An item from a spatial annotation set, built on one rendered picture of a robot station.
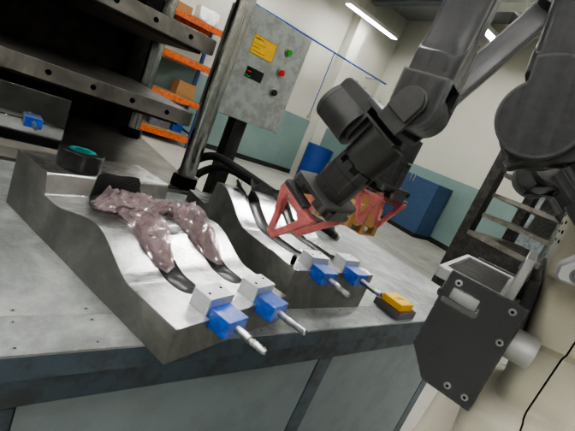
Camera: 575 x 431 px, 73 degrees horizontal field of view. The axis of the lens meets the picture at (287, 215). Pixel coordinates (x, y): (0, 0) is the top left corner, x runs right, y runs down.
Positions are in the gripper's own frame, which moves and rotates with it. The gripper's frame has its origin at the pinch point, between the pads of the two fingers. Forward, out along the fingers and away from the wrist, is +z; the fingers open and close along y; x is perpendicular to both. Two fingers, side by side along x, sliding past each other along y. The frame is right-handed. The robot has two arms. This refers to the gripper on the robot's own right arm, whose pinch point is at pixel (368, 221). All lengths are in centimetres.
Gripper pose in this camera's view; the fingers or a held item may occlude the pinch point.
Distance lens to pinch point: 86.5
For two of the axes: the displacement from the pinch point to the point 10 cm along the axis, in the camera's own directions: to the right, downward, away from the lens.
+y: -7.3, -1.5, -6.7
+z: -3.9, 8.9, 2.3
